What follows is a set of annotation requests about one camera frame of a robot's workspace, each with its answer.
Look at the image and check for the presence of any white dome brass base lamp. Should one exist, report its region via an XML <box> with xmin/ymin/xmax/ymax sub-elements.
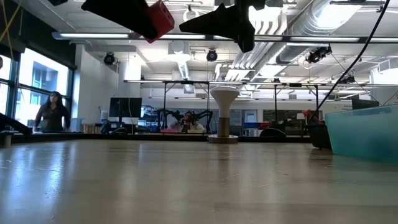
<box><xmin>210</xmin><ymin>85</ymin><xmax>241</xmax><ymax>144</ymax></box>

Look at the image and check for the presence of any person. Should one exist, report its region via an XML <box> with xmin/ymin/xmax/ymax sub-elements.
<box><xmin>33</xmin><ymin>90</ymin><xmax>72</xmax><ymax>133</ymax></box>
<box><xmin>174</xmin><ymin>111</ymin><xmax>206</xmax><ymax>134</ymax></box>

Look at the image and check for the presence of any black computer monitor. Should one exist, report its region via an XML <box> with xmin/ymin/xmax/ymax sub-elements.
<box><xmin>108</xmin><ymin>97</ymin><xmax>143</xmax><ymax>124</ymax></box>

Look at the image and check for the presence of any large office window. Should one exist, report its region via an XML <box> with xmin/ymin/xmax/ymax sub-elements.
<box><xmin>0</xmin><ymin>46</ymin><xmax>74</xmax><ymax>131</ymax></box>

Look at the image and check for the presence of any coral red wall charger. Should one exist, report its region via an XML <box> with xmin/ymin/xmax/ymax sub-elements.
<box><xmin>145</xmin><ymin>0</ymin><xmax>175</xmax><ymax>44</ymax></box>

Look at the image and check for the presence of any black mesh basket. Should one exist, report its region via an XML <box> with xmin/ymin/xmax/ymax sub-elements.
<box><xmin>306</xmin><ymin>123</ymin><xmax>333</xmax><ymax>150</ymax></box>

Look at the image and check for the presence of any long ceiling light bar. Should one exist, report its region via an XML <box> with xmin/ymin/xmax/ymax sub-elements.
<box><xmin>51</xmin><ymin>30</ymin><xmax>398</xmax><ymax>44</ymax></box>

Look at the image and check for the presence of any background black gantry frame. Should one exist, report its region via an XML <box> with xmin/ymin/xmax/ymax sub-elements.
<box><xmin>162</xmin><ymin>80</ymin><xmax>211</xmax><ymax>125</ymax></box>
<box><xmin>273</xmin><ymin>82</ymin><xmax>320</xmax><ymax>125</ymax></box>

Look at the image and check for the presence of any red desk lamp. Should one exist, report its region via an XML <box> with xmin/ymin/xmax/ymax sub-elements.
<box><xmin>302</xmin><ymin>108</ymin><xmax>321</xmax><ymax>124</ymax></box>

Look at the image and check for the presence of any yellow hanging cable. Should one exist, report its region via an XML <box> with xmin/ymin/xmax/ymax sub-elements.
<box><xmin>0</xmin><ymin>0</ymin><xmax>24</xmax><ymax>60</ymax></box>

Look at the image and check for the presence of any teal translucent plastic bin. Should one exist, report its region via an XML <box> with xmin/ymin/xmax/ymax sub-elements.
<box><xmin>324</xmin><ymin>104</ymin><xmax>398</xmax><ymax>164</ymax></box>

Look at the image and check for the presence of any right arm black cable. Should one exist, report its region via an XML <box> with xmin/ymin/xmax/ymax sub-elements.
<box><xmin>308</xmin><ymin>0</ymin><xmax>391</xmax><ymax>125</ymax></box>

